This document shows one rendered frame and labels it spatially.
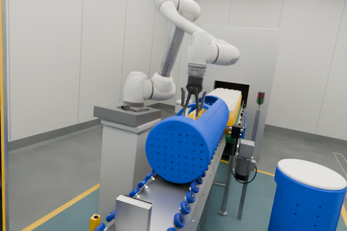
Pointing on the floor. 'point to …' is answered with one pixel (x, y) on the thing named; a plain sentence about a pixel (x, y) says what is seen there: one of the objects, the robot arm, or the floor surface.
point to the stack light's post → (249, 172)
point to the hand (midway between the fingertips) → (190, 116)
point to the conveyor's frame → (230, 150)
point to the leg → (205, 212)
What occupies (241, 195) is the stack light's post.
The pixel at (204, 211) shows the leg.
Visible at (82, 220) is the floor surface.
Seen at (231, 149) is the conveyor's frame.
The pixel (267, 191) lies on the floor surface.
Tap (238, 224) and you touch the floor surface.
